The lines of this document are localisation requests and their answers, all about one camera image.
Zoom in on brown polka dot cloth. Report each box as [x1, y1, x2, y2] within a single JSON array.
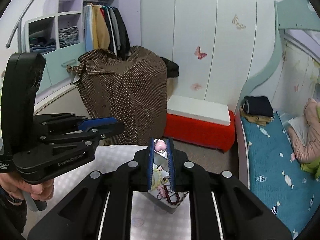
[[72, 46, 167, 146]]

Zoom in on pink butterfly wall sticker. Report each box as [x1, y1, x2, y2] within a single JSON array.
[[194, 46, 207, 60]]

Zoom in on teal bunk bed frame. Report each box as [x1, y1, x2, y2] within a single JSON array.
[[238, 0, 319, 114]]

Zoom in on dark red bead bracelet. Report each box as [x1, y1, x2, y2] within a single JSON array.
[[162, 176, 182, 204]]

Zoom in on grey metal box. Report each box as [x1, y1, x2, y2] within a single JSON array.
[[144, 152, 188, 213]]

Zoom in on white board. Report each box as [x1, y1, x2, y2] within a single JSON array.
[[167, 95, 231, 126]]

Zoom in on pink charm keychain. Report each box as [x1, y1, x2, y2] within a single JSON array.
[[157, 185, 170, 200]]

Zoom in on hanging clothes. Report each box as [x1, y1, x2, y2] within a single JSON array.
[[83, 3, 131, 60]]

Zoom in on black garment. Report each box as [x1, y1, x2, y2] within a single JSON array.
[[161, 57, 179, 78]]

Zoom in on yellow bead bracelet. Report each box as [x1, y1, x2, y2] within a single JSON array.
[[150, 167, 163, 190]]

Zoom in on person's left hand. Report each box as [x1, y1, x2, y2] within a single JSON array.
[[0, 172, 54, 202]]

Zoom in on teal white wardrobe shelf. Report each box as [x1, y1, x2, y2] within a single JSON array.
[[4, 0, 119, 100]]

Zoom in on beige cabinet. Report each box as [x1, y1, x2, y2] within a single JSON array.
[[34, 85, 89, 118]]

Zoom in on red ottoman bench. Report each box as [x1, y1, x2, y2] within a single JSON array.
[[164, 111, 236, 152]]

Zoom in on beige butterfly wall sticker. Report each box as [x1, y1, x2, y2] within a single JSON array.
[[232, 14, 246, 30]]

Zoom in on dark folded clothes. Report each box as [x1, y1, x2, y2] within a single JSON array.
[[242, 96, 274, 117]]

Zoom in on tan folded clothes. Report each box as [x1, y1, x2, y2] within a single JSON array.
[[240, 106, 274, 126]]

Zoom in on pink padded jacket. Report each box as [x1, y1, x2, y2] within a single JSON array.
[[287, 98, 319, 164]]

